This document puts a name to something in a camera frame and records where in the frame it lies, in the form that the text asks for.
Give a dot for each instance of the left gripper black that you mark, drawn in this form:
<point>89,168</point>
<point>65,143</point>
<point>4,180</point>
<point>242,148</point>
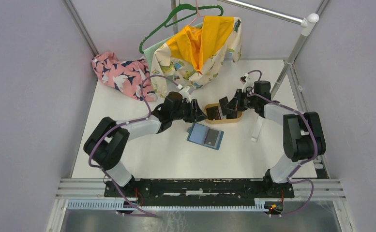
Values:
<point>196,114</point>

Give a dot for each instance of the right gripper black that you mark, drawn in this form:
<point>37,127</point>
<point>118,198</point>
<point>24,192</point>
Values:
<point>235,104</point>

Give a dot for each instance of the teal card holder wallet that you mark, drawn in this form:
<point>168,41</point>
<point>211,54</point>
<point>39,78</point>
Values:
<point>197,133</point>

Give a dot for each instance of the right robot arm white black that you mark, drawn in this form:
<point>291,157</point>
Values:
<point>303,137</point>

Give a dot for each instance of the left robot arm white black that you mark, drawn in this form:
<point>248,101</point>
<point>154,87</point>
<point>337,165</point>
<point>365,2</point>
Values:
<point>108,140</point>

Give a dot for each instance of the black cards in tray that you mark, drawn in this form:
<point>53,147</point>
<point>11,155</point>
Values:
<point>214,113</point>

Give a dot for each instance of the oval wooden tray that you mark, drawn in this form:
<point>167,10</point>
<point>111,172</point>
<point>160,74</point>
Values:
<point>227,119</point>

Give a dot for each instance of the dinosaur print yellow jacket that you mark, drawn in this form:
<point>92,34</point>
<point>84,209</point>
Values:
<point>221,38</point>

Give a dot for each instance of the pink patterned cloth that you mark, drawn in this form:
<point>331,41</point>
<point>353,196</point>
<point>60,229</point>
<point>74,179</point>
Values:
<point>125,76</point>

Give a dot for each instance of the mint green cloth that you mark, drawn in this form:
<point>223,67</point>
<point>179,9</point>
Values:
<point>181,52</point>

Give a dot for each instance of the green clothes hanger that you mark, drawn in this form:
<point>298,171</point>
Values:
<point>170,19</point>

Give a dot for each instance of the silver clothes rack pole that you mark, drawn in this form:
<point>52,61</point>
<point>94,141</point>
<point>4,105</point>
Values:
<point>308,23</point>

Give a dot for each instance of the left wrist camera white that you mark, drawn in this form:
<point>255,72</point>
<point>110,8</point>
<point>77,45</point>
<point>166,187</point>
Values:
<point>185,92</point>

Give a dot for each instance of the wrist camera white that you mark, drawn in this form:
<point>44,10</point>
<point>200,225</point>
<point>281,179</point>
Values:
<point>185,92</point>
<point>248,82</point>

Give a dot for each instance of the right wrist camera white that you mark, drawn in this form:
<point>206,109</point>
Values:
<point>248,82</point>

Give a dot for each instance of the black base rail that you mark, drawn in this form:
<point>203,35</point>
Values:
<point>200,192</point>

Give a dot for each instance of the white slotted cable duct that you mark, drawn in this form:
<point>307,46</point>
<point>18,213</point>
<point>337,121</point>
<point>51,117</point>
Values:
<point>122,205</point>

